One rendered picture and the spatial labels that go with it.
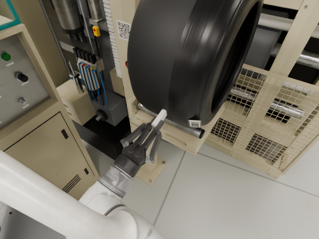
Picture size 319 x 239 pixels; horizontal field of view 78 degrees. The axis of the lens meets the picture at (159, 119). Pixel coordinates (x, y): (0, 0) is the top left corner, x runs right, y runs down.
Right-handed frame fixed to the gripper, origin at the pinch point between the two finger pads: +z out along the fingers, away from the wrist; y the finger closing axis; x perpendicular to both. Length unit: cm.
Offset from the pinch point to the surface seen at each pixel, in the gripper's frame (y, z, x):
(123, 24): 32.6, 25.7, -9.4
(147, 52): 7.0, 9.1, -18.3
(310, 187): -91, 58, 127
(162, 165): 21, 8, 113
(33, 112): 62, -20, 14
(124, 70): 35.7, 20.0, 12.6
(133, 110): 23.2, 6.8, 21.2
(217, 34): -9.6, 17.5, -23.3
